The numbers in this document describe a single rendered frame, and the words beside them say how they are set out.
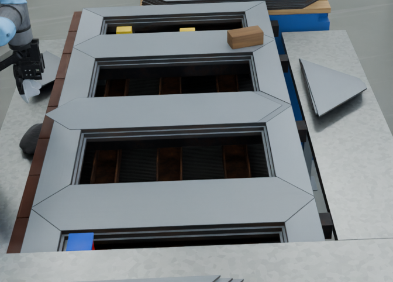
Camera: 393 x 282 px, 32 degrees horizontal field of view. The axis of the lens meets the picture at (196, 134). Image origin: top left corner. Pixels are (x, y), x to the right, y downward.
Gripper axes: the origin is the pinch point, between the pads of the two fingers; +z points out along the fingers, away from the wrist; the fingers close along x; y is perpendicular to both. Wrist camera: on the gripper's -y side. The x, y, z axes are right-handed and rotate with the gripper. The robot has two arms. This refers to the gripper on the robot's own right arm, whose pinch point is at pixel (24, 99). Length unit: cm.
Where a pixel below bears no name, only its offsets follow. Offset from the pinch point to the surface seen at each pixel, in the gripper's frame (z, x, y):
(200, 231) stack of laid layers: 7, -56, 51
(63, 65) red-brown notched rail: 8.4, 35.5, 6.9
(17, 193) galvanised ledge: 23.0, -17.8, -3.4
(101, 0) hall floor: 91, 276, -4
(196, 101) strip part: 6, 2, 53
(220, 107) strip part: 6, -2, 61
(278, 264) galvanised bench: -14, -89, 65
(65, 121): 5.5, -5.3, 12.2
